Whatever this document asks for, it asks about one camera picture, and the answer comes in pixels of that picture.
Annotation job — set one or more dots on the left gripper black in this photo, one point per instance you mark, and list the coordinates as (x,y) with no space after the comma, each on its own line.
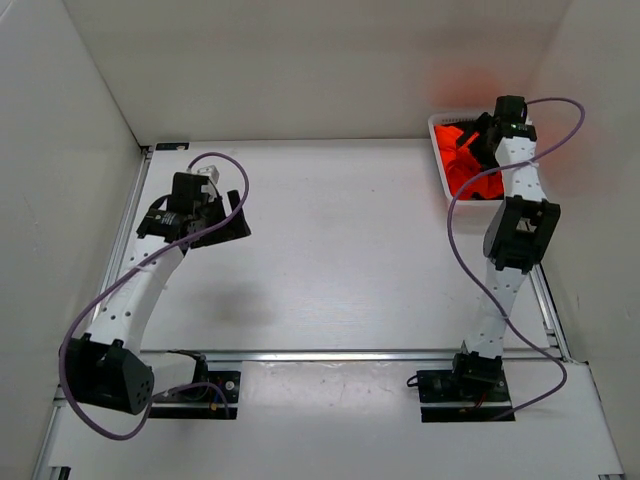
(238,230)

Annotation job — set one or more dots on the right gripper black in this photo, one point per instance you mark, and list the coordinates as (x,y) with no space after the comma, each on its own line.
(483,126)

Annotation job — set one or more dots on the orange shorts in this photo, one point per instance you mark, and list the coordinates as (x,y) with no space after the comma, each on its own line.
(454,141)

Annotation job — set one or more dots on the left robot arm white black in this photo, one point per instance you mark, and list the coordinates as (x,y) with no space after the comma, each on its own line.
(103,366)

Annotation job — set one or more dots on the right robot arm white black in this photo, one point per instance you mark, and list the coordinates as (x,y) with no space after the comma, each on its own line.
(515,241)

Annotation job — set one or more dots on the small dark label sticker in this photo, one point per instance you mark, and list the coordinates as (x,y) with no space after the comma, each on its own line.
(172,146)

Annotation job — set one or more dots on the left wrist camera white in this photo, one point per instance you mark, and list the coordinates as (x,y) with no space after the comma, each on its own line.
(211,172)

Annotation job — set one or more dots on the aluminium rail left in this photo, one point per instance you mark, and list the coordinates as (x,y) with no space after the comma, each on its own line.
(120,243)

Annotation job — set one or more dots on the aluminium rail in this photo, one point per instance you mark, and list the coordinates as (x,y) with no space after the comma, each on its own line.
(120,243)
(394,355)
(555,333)

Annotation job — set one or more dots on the aluminium rail right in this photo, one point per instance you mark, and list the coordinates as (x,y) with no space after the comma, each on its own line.
(555,333)

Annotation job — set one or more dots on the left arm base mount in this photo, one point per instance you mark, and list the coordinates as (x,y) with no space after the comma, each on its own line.
(187,388)

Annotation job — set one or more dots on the aluminium rail front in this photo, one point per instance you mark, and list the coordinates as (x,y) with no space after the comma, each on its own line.
(394,355)

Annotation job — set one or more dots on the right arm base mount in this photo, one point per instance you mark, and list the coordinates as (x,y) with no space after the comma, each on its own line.
(450,395)

